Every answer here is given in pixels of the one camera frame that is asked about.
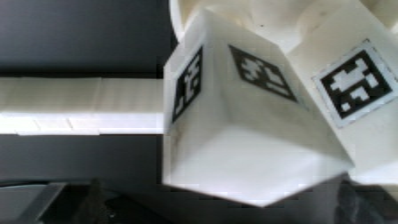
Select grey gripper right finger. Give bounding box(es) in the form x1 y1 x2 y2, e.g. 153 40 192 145
336 179 398 224

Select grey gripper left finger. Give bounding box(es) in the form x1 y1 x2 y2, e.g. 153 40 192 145
0 182 66 224

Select white front rail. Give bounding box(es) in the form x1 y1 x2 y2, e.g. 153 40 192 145
0 77 164 135

